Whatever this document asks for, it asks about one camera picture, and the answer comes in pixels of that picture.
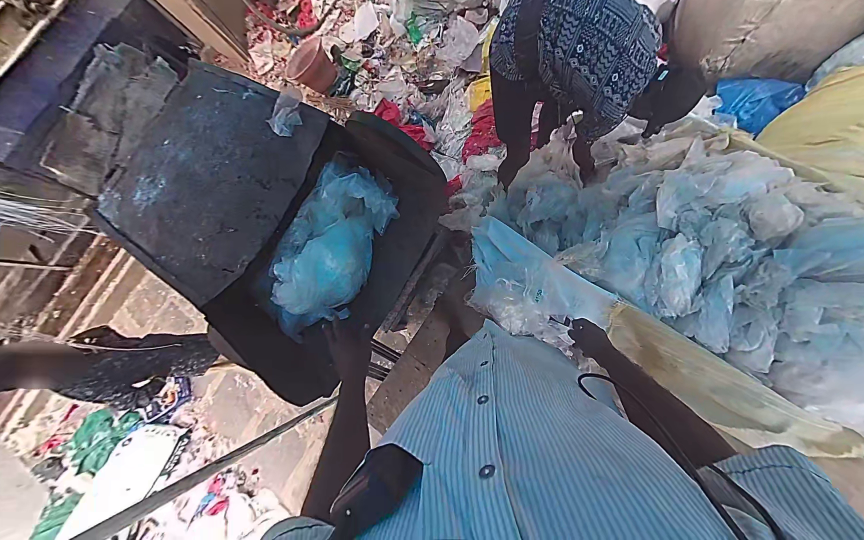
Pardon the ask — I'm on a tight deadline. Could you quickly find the small translucent plastic scrap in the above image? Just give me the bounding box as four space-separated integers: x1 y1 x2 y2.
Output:
267 88 304 138

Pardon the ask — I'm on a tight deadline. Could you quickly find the person's right hand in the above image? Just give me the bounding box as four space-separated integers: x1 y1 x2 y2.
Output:
567 318 616 364

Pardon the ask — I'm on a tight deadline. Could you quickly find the white and yellow woven sack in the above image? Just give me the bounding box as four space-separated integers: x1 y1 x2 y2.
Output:
471 216 864 460

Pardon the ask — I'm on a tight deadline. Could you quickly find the black cable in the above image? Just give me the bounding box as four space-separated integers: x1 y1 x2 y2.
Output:
577 372 789 540

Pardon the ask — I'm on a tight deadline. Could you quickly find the person's left forearm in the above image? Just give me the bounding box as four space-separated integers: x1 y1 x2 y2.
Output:
300 377 372 524

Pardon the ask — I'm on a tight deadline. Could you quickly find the ragged grey sheet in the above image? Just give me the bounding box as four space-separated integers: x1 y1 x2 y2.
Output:
40 42 180 198

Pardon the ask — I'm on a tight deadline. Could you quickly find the heap of colourful waste scraps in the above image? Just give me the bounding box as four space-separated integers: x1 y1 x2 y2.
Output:
8 375 291 540

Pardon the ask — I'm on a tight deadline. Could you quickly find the clear plastic film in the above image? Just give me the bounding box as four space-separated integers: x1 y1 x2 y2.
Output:
468 258 585 357

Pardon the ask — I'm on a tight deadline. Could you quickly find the black pouch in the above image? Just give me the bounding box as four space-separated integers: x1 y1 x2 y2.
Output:
328 443 425 540

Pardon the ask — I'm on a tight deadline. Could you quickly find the dark metal machine with hopper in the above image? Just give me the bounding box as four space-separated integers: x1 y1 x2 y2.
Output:
89 58 449 408

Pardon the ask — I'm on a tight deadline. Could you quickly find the person's body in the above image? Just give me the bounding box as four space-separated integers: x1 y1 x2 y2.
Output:
261 321 864 540

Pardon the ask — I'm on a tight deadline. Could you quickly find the reddish brown bucket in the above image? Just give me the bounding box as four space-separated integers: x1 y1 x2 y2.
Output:
286 36 339 95

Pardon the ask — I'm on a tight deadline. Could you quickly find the person's left hand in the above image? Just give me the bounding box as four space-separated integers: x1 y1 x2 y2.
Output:
322 318 374 382

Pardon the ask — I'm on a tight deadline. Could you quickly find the large beige sack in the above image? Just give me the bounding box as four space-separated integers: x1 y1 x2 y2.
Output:
668 0 864 85

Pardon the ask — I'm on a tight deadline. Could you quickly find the white printed sack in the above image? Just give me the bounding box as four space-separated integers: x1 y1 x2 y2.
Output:
54 423 188 540

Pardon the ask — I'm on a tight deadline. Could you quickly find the long metal rod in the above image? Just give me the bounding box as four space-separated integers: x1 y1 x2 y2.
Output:
68 395 340 540

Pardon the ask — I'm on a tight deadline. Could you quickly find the heap of mixed plastic waste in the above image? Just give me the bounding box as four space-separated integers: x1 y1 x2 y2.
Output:
243 0 512 198

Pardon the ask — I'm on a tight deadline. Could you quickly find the pile of plastic films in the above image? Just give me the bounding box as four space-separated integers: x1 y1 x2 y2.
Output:
443 123 864 460

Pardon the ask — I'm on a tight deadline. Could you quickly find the person's right forearm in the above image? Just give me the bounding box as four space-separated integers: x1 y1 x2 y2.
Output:
593 346 738 470

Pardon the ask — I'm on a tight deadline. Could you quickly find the large yellow sack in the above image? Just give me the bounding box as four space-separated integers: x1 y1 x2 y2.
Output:
754 63 864 200

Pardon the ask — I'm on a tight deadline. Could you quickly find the bluish plastic film bundle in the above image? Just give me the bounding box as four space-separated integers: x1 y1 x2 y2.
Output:
270 153 401 340

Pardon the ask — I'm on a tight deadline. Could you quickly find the blue plastic bag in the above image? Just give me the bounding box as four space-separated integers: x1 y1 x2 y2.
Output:
714 78 807 136

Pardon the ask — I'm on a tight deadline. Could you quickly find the green plastic bag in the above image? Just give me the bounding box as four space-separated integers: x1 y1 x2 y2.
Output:
64 408 144 477

